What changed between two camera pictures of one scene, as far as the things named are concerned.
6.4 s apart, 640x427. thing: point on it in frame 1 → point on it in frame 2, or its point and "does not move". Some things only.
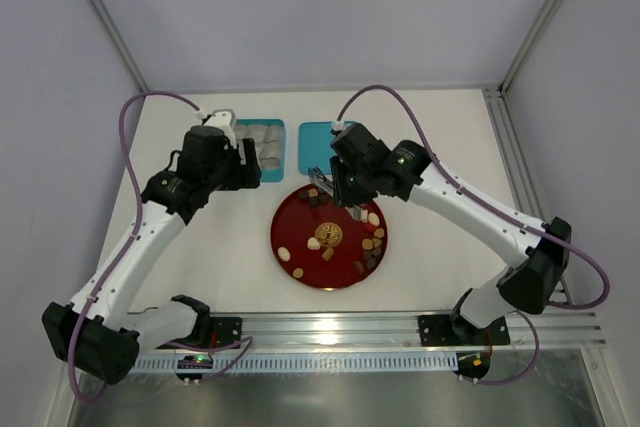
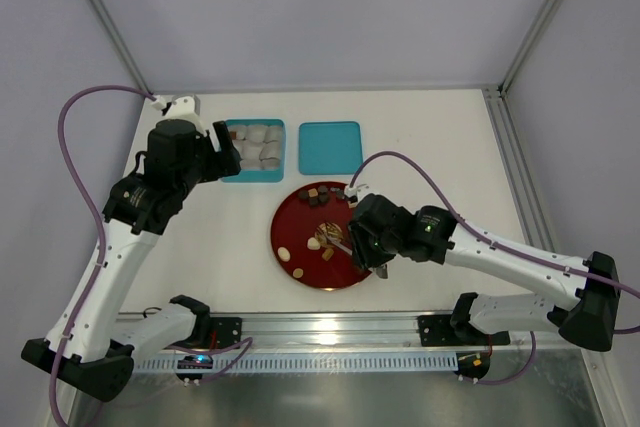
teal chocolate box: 269,136 does not move
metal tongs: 319,180 → 381,271
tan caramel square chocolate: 327,254 does not move
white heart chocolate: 313,244 does not move
